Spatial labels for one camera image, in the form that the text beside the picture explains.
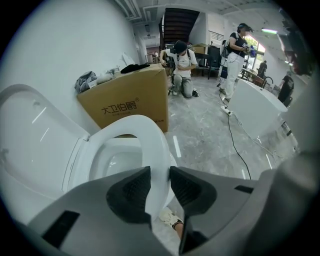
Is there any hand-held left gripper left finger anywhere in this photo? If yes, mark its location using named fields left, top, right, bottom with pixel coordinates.
left=27, top=165, right=173, bottom=256

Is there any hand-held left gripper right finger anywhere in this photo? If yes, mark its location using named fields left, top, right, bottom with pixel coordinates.
left=169, top=165, right=261, bottom=254

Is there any white toilet bowl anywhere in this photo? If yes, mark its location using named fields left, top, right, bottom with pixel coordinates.
left=61, top=134, right=180, bottom=221

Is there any white toilet lid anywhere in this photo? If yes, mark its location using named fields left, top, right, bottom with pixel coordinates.
left=0, top=83, right=91, bottom=198

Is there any white toilet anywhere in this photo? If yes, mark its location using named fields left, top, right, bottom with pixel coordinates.
left=121, top=51, right=137, bottom=68

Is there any person's left leg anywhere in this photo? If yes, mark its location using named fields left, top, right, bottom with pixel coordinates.
left=172, top=219, right=186, bottom=240

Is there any person's left white shoe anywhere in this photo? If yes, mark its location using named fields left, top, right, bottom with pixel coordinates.
left=158, top=206, right=185, bottom=229

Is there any white power strip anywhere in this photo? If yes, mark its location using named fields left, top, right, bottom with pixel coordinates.
left=219, top=104, right=234, bottom=117

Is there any white bathtub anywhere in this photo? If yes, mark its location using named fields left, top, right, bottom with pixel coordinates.
left=228, top=77, right=290, bottom=141

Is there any large cardboard box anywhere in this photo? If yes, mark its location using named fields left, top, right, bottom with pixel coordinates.
left=76, top=62, right=171, bottom=134

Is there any grey crumpled cloth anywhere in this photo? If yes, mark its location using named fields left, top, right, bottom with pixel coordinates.
left=74, top=70, right=98, bottom=95

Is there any black bathtub faucet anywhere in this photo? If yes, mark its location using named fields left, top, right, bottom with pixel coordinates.
left=261, top=75, right=275, bottom=90

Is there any white plush toy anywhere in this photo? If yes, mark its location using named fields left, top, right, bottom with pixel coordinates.
left=96, top=72, right=116, bottom=85

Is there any black chair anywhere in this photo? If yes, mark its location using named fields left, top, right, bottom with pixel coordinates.
left=206, top=45, right=223, bottom=81

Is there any black cloth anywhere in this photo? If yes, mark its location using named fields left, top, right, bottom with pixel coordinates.
left=120, top=63, right=151, bottom=75

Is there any dark staircase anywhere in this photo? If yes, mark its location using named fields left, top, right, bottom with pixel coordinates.
left=158, top=7, right=201, bottom=52

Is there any white power cable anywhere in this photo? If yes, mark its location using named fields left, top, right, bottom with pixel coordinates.
left=234, top=116, right=284, bottom=161

